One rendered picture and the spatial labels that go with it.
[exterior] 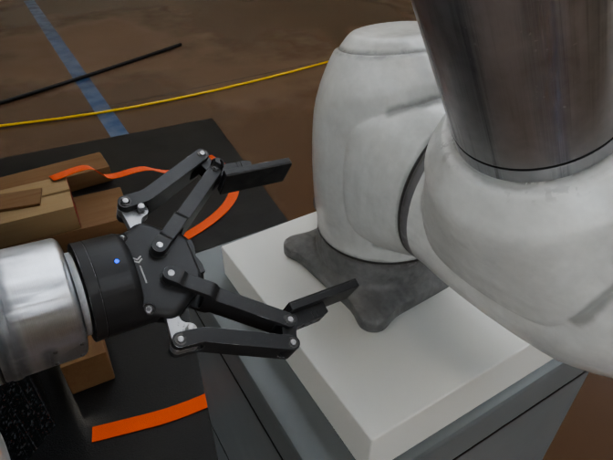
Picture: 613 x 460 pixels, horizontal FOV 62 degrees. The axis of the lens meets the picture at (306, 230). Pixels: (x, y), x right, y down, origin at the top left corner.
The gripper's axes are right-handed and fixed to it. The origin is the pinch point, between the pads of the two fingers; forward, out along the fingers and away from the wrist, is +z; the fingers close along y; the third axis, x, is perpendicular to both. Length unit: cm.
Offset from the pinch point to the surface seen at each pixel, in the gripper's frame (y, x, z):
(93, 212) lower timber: -95, -146, 9
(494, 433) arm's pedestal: 25.0, -11.9, 16.7
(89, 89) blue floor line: -229, -221, 46
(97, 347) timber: -31, -112, -8
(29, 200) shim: -101, -139, -11
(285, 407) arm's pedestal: 12.5, -14.1, -3.7
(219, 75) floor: -213, -203, 125
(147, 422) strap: -7, -112, -3
